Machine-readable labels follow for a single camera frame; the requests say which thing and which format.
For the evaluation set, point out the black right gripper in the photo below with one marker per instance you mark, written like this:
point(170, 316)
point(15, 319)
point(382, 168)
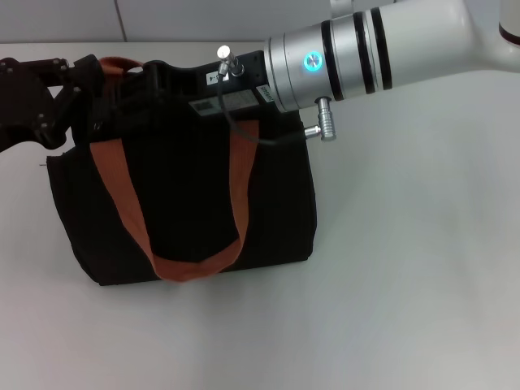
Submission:
point(183, 81)

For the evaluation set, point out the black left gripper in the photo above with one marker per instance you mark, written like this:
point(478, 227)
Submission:
point(20, 105)

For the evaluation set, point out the silver zipper pull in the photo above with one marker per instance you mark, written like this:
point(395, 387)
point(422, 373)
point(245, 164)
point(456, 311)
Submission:
point(98, 126)

